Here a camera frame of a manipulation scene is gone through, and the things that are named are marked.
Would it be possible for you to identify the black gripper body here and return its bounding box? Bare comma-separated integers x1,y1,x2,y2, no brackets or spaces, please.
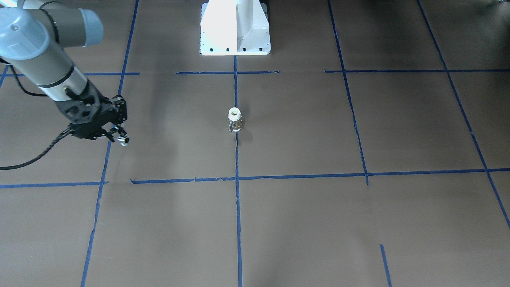
56,90,114,140

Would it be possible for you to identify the chrome metal pipe fitting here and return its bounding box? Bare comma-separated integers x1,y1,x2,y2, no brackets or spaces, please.
116,135,130,146

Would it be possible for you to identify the white brass PPR valve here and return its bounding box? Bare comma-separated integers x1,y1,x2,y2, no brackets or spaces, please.
228,107,243,133

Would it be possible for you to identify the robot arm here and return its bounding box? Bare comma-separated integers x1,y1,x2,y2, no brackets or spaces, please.
0,0,129,145

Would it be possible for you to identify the brown paper table cover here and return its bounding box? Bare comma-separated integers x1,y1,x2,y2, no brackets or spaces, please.
1,0,509,287

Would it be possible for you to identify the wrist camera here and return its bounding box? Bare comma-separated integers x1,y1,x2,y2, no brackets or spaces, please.
109,94,128,125

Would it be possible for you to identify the white pedestal column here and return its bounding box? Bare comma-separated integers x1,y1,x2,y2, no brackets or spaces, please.
199,0,271,56

